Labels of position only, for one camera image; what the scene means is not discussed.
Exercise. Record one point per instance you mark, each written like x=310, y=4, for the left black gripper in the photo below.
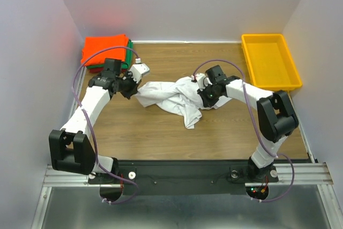
x=134, y=89

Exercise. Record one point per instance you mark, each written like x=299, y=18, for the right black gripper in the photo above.
x=207, y=102

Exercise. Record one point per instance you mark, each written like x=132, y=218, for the white t shirt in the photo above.
x=178, y=98

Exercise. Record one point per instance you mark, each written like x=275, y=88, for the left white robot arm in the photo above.
x=73, y=148

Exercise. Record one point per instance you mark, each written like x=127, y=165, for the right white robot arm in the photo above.
x=272, y=114

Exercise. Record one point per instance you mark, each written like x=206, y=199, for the red folded t shirt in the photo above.
x=96, y=70

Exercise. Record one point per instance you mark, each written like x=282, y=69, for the orange folded t shirt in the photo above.
x=105, y=39

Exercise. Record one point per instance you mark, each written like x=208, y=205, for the yellow plastic tray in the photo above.
x=269, y=62

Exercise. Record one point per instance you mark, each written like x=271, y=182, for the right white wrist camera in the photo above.
x=201, y=79

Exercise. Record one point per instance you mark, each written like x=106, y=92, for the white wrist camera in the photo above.
x=139, y=71
x=201, y=79

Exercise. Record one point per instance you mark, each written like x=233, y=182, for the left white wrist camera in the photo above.
x=139, y=71

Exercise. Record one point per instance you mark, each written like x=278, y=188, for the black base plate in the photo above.
x=186, y=177

